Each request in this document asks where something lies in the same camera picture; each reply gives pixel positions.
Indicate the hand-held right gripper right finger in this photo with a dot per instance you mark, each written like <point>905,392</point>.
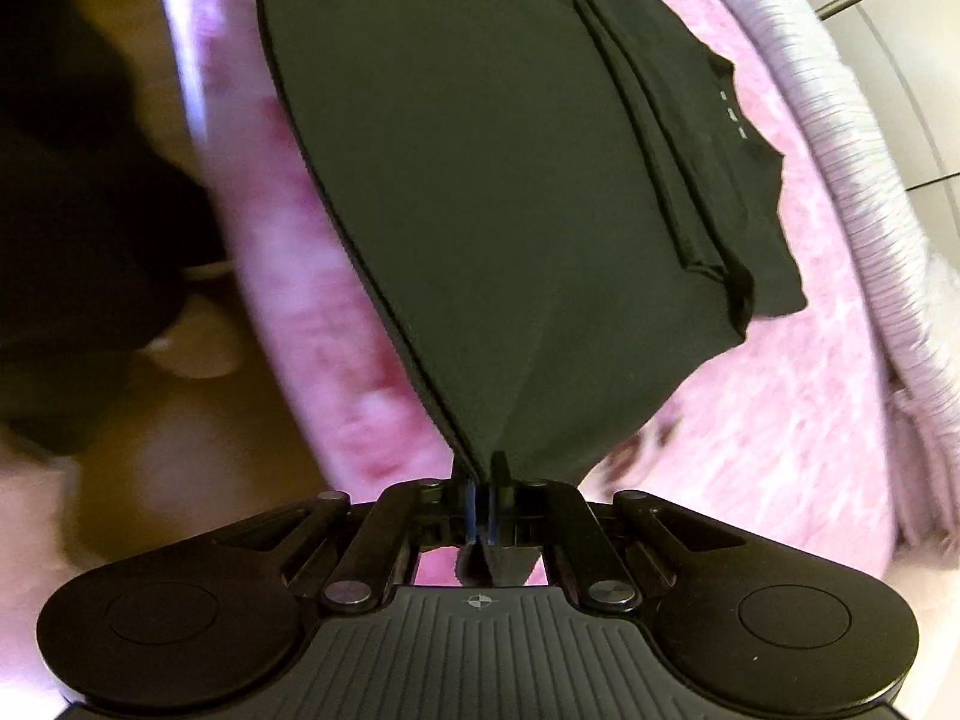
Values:
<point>501,519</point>

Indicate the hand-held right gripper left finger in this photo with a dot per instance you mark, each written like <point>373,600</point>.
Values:
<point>471,516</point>

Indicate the dark teal long-sleeve sweater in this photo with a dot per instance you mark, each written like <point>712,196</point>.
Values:
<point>487,202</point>

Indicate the white ribbed blanket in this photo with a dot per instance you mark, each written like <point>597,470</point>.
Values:
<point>862,202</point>

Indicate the pink floral bedsheet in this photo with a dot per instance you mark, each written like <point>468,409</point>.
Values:
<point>750,427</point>

